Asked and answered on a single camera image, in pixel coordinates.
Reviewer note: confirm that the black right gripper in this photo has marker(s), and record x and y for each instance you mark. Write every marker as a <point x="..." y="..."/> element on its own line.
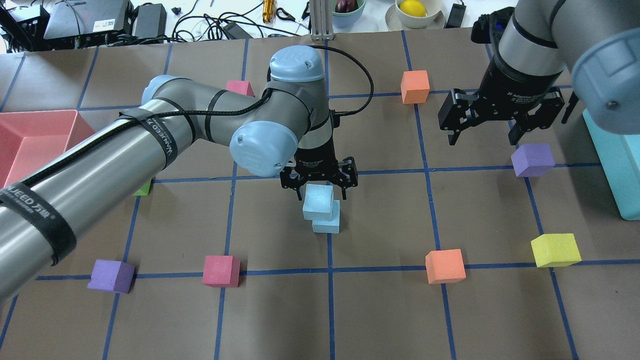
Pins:
<point x="517" y="84"/>

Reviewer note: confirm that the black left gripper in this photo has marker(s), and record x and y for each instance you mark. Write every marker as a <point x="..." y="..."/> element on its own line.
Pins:
<point x="317" y="156"/>

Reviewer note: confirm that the light blue block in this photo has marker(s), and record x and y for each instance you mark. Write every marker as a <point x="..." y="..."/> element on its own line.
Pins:
<point x="331" y="226"/>
<point x="318" y="202"/>

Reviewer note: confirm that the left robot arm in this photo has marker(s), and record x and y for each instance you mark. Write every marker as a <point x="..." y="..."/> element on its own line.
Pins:
<point x="287" y="132"/>

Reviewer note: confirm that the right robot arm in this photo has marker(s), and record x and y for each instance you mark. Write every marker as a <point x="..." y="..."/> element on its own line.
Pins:
<point x="597" y="41"/>

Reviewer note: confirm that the purple block near teal tray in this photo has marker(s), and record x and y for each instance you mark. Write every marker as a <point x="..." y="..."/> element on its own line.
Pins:
<point x="532" y="160"/>

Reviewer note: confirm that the orange block front row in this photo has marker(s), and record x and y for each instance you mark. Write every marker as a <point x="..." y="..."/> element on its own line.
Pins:
<point x="414" y="87"/>

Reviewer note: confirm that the orange block row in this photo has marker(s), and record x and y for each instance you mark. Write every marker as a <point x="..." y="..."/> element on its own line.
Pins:
<point x="414" y="87"/>
<point x="445" y="266"/>

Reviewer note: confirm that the black power adapter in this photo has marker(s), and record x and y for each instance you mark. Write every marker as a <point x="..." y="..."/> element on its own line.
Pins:
<point x="456" y="15"/>
<point x="150" y="21"/>

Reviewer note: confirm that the pink block left front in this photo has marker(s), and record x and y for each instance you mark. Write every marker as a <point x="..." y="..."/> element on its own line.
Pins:
<point x="242" y="87"/>

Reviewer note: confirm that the pink block left back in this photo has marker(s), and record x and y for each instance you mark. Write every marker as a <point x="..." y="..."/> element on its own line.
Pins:
<point x="221" y="271"/>

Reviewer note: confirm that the teal plastic tray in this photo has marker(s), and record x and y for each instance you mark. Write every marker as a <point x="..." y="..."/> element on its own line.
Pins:
<point x="620" y="158"/>

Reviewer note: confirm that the yellow block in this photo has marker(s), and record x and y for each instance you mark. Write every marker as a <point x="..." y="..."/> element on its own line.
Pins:
<point x="555" y="250"/>

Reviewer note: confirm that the orange block back row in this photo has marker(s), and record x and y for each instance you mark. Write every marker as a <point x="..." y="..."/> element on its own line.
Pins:
<point x="445" y="266"/>

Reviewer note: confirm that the beige bowl with lemon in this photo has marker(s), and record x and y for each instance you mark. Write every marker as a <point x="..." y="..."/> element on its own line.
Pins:
<point x="414" y="14"/>

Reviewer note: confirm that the blue bowl with fruit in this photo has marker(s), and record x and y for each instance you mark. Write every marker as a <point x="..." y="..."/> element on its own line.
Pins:
<point x="346" y="13"/>

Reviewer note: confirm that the green block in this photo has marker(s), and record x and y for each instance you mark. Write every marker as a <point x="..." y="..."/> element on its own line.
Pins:
<point x="145" y="189"/>

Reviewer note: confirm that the scissors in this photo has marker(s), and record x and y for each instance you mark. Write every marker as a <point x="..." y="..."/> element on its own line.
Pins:
<point x="283" y="15"/>

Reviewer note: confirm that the purple block near pink tray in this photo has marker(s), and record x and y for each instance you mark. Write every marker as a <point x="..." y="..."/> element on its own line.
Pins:
<point x="111" y="276"/>

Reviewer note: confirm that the black computer box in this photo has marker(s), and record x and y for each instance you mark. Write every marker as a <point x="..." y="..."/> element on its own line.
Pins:
<point x="68" y="24"/>

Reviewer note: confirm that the pink plastic tray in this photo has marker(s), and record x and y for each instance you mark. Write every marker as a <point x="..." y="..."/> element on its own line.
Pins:
<point x="29" y="140"/>

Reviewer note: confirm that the aluminium frame post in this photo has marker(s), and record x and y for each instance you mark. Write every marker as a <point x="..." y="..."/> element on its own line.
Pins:
<point x="321" y="20"/>

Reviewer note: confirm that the yellow-handled tool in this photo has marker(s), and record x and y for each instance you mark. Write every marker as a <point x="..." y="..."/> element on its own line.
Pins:
<point x="268" y="11"/>

